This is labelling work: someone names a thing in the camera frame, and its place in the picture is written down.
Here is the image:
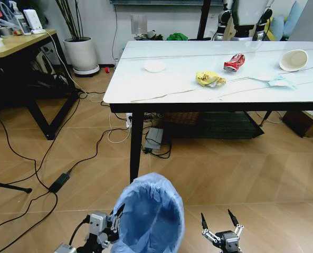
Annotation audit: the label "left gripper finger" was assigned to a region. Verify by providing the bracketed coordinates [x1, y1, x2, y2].
[109, 203, 126, 233]
[97, 231, 112, 247]

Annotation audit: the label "black power adapter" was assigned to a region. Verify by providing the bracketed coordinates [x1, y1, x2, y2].
[48, 170, 74, 193]

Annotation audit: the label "black backpack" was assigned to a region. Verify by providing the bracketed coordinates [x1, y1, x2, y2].
[26, 70, 70, 93]

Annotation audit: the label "white plant pot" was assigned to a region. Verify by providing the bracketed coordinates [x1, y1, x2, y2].
[63, 36, 100, 77]

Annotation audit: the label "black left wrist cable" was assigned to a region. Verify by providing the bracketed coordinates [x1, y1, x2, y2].
[68, 215, 91, 247]

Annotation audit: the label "black tripod leg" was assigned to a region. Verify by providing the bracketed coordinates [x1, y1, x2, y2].
[0, 179, 33, 194]

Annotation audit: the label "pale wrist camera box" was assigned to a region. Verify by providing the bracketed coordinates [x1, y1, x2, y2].
[89, 211, 107, 238]
[222, 231, 239, 251]

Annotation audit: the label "yellow crumpled snack wrapper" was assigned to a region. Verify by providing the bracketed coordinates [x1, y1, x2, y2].
[195, 70, 227, 89]

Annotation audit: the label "brown wicker basket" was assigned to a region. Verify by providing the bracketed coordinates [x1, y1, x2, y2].
[162, 111, 201, 126]

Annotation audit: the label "green cloth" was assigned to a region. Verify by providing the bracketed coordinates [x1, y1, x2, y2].
[167, 32, 189, 42]

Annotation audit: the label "black floor cable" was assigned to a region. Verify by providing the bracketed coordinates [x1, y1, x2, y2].
[0, 89, 115, 246]

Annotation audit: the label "trash bin with blue bag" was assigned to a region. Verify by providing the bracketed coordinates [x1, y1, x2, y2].
[110, 172, 186, 253]

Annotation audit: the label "white crumpled tissue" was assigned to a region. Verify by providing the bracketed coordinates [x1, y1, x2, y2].
[143, 60, 167, 73]

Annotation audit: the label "white marble top table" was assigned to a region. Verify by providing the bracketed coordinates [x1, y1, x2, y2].
[102, 40, 313, 185]

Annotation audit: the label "black stand pole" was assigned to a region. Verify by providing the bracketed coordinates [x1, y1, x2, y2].
[196, 0, 213, 41]

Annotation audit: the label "dark tall plant stems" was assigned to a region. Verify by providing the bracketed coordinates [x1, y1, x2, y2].
[54, 0, 84, 42]

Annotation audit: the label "wooden desk with black legs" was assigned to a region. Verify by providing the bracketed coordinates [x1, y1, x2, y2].
[0, 28, 79, 141]

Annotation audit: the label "clear plastic bag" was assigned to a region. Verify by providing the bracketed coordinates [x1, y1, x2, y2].
[0, 0, 17, 27]

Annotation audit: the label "large blue cushion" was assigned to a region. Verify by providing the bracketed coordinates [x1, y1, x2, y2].
[282, 0, 309, 41]

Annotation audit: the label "crushed red soda can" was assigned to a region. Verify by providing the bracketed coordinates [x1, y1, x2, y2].
[223, 53, 246, 73]

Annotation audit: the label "grey power box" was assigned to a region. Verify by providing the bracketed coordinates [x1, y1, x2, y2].
[144, 126, 165, 154]

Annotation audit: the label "small light blue cushion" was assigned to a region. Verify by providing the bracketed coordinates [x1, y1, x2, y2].
[268, 15, 287, 41]

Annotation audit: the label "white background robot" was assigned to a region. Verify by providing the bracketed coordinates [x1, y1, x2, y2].
[211, 0, 276, 42]

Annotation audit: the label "white desk device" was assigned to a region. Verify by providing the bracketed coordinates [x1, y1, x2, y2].
[22, 8, 45, 35]

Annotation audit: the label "brown cardboard box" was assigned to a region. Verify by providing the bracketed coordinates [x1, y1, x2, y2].
[281, 110, 313, 139]

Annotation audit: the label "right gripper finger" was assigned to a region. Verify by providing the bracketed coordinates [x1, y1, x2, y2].
[227, 209, 245, 238]
[201, 212, 222, 245]

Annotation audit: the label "yellow cushion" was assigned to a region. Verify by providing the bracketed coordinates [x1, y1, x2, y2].
[263, 25, 275, 41]

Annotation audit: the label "white pump bottle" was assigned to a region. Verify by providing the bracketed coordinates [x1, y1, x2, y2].
[12, 2, 32, 36]

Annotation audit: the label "white floor cable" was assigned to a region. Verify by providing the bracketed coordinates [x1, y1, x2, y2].
[41, 28, 132, 144]

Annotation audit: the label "blue face mask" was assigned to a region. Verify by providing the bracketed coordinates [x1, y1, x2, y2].
[251, 74, 298, 91]

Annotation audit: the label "white paper bowl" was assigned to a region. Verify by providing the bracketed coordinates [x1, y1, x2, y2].
[279, 48, 309, 72]

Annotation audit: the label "white power strip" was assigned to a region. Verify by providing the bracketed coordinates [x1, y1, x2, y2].
[125, 112, 134, 130]

